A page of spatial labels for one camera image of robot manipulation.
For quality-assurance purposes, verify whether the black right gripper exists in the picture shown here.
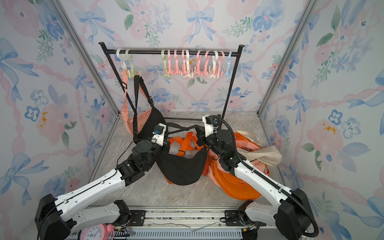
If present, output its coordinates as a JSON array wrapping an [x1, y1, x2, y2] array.
[[197, 123, 225, 160]]

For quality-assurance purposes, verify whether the black crossbody bag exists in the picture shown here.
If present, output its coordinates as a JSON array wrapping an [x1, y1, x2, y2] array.
[[133, 76, 166, 144], [156, 123, 208, 186]]

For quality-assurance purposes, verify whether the beige crossbody bag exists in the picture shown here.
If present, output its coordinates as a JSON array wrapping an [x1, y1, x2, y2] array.
[[234, 130, 283, 166]]

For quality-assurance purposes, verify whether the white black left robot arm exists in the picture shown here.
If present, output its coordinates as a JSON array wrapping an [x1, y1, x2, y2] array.
[[35, 140, 170, 240]]

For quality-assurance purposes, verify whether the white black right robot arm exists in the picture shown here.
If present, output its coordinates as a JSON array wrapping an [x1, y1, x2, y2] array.
[[196, 127, 320, 240]]

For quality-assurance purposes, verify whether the light blue hook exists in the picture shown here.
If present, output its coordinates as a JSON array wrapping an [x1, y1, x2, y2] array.
[[223, 52, 234, 77]]

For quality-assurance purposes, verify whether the white hook leftmost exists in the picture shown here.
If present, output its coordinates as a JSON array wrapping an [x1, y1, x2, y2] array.
[[116, 48, 126, 75]]

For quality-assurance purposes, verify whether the black clothes rack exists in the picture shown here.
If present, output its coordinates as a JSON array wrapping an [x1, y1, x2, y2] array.
[[98, 41, 245, 124]]

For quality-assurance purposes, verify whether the pink alarm clock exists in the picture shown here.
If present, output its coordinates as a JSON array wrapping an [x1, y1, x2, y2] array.
[[81, 224, 115, 240]]

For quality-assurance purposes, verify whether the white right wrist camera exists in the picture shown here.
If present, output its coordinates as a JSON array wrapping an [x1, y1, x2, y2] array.
[[202, 115, 219, 137]]

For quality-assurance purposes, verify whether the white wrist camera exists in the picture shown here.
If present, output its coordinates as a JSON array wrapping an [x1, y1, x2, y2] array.
[[202, 115, 219, 137], [151, 123, 167, 147]]

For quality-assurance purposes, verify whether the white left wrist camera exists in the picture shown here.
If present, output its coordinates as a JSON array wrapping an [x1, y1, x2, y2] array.
[[151, 123, 167, 147]]

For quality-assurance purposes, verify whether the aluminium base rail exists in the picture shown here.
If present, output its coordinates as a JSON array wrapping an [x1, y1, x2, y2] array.
[[56, 205, 313, 240]]

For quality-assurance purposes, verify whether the black corrugated cable conduit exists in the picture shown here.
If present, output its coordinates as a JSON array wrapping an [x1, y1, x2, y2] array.
[[211, 115, 320, 238]]

